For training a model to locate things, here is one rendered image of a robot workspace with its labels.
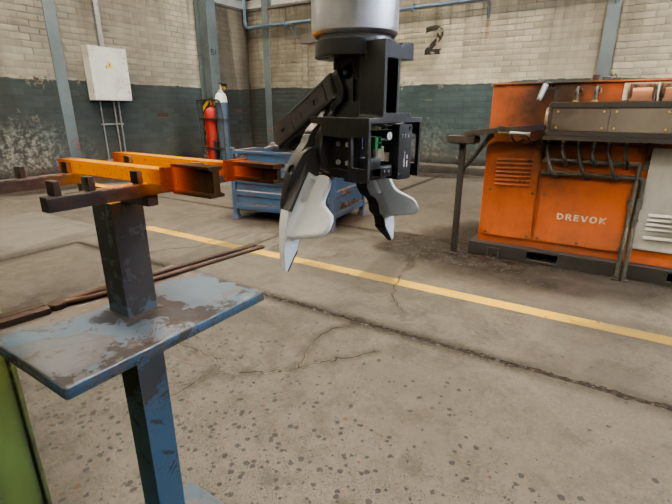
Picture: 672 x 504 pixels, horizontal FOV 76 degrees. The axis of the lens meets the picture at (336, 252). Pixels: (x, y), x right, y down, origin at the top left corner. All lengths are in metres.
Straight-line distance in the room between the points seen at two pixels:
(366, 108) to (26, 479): 1.21
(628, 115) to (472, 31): 4.87
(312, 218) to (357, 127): 0.09
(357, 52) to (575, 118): 2.88
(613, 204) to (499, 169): 0.77
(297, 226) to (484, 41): 7.39
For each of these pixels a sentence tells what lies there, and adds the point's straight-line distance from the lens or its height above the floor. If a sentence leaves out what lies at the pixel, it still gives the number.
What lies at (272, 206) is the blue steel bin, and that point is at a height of 0.16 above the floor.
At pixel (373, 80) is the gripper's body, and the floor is 1.10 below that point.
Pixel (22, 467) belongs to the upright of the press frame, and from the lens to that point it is 1.36.
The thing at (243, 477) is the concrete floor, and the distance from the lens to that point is 1.53.
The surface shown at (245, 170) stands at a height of 0.98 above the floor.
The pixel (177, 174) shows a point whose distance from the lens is 0.69.
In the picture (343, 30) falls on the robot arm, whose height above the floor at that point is 1.14.
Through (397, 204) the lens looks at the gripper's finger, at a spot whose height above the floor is 0.98.
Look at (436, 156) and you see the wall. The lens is 7.88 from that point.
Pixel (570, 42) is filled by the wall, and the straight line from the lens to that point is 7.50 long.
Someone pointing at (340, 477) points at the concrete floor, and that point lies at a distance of 1.51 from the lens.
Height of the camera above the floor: 1.08
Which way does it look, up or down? 18 degrees down
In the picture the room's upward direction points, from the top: straight up
